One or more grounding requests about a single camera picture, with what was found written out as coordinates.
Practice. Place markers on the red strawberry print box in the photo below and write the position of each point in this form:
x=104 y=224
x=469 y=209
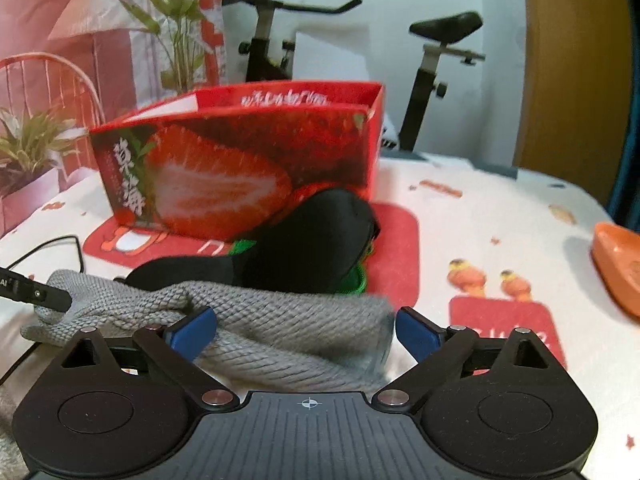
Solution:
x=240 y=160

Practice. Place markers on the black exercise bike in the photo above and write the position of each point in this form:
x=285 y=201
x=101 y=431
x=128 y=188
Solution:
x=425 y=85

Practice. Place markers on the white board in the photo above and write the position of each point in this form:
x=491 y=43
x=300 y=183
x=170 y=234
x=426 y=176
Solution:
x=330 y=55

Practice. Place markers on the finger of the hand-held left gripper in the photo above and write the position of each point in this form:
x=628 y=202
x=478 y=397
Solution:
x=45 y=294

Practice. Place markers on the wall poster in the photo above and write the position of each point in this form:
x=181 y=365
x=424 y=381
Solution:
x=75 y=20

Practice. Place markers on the orange dish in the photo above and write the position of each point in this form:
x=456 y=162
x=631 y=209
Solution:
x=617 y=265

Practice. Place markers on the black cloth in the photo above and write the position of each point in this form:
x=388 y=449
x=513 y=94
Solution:
x=310 y=240

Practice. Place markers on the printed tablecloth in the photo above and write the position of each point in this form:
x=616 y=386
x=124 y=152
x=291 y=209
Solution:
x=500 y=220

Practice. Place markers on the dark teal curtain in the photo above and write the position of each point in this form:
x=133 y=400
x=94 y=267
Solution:
x=627 y=175

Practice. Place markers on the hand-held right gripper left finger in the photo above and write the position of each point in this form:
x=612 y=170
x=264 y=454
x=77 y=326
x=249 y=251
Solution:
x=195 y=330

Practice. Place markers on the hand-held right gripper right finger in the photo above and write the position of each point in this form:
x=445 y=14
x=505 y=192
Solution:
x=417 y=330

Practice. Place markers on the wooden door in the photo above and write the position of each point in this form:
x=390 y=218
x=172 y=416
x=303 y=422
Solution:
x=570 y=60

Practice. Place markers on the blue snack bag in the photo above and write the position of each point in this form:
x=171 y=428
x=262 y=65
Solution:
x=300 y=340

